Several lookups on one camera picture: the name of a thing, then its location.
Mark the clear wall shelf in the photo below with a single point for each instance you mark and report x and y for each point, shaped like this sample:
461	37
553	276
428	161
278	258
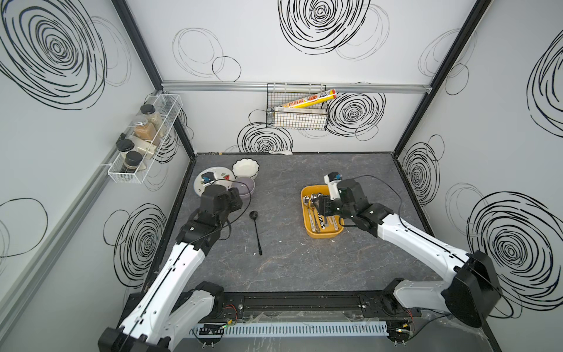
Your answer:
150	142

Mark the white cable duct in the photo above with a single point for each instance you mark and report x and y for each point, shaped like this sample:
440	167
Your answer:
298	329

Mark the spice jar brown contents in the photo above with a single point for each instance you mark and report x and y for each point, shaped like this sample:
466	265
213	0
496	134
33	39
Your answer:
144	129

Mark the spice jar black lid front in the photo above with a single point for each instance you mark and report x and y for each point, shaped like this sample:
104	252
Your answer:
124	146

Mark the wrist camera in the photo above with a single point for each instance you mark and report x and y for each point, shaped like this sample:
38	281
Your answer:
331	180
207	178

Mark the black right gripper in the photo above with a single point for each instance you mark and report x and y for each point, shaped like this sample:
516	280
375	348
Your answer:
322	202

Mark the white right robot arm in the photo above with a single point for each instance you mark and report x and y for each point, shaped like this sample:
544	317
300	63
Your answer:
468	287

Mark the black wire basket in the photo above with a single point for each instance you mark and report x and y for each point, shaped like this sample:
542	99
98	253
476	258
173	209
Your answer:
313	118

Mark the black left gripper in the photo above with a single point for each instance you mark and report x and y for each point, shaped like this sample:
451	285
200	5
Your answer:
233	199

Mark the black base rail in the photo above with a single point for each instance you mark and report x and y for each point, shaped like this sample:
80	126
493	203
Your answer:
242	305

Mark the watermelon pattern plate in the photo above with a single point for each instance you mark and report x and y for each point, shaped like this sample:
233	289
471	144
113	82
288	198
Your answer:
221	176

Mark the white scalloped bowl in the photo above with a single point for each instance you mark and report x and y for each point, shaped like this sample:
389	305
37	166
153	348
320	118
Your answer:
246	167

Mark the yellow foil wrap box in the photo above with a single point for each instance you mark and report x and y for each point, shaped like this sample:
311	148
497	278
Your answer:
312	100

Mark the purple bowl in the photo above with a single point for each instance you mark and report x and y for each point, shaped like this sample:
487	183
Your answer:
245	186

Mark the yellow storage box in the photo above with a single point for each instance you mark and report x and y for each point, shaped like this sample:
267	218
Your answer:
318	226

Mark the black ladle spoon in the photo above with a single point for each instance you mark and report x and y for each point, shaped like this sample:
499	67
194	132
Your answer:
254	216

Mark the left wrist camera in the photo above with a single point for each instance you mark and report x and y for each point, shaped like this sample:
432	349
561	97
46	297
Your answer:
207	178

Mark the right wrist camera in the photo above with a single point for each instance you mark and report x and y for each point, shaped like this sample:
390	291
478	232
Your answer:
331	180

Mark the spice jar black lid nearest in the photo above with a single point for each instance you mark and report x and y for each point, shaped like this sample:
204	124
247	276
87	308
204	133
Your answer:
132	161

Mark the spice jar black lid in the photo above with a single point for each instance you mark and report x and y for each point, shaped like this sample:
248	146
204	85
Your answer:
124	146
132	161
152	115

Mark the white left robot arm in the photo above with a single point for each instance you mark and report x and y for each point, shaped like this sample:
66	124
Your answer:
157	323

